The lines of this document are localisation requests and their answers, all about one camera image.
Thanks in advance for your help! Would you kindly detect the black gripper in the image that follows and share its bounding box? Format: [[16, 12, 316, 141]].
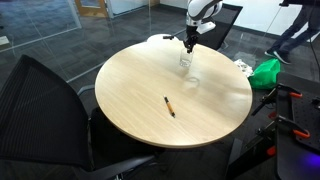
[[182, 25, 200, 55]]

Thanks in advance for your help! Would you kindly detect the clear drinking glass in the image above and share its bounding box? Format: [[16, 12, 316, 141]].
[[178, 47, 195, 69]]

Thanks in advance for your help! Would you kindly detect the white crumpled plastic bag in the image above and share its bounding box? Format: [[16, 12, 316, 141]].
[[232, 58, 255, 79]]

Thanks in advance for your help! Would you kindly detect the orange and black pen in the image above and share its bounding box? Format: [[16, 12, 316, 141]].
[[162, 95, 177, 119]]

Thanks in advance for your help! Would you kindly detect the green plastic bag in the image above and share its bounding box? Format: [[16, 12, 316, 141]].
[[248, 57, 282, 91]]

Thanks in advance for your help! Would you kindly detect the wooden door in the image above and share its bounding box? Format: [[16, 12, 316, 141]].
[[74, 0, 110, 19]]

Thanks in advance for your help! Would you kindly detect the person in dark clothes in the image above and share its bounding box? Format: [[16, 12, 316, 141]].
[[264, 0, 320, 66]]

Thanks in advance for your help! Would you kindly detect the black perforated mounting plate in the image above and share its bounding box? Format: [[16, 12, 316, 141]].
[[275, 72, 320, 180]]

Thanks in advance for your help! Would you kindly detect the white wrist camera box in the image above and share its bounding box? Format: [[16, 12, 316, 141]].
[[196, 21, 217, 35]]

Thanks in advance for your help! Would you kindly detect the black clamp orange handle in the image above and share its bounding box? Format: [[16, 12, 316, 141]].
[[251, 82, 304, 117], [255, 114, 312, 141]]

